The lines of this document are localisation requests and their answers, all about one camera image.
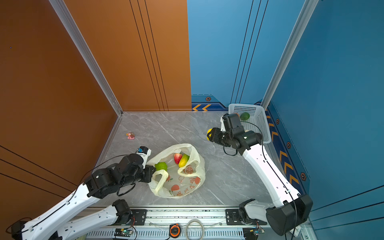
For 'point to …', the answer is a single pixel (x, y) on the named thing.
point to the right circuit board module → (252, 233)
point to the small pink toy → (130, 136)
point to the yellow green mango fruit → (183, 160)
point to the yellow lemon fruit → (208, 131)
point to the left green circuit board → (123, 232)
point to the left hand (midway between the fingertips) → (157, 168)
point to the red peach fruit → (177, 157)
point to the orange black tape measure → (174, 230)
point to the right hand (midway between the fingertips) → (208, 136)
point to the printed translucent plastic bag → (185, 173)
